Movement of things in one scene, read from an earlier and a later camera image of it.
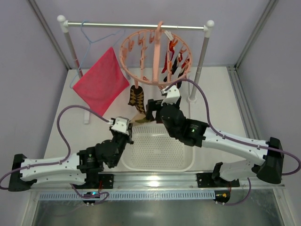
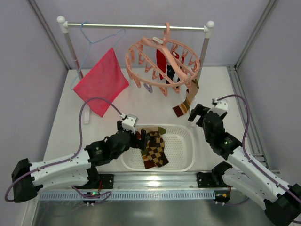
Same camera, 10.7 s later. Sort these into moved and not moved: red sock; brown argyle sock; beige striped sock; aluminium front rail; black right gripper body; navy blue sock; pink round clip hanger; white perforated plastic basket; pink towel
Moved: red sock; pink round clip hanger; beige striped sock; black right gripper body; brown argyle sock; navy blue sock
Not moved: pink towel; aluminium front rail; white perforated plastic basket
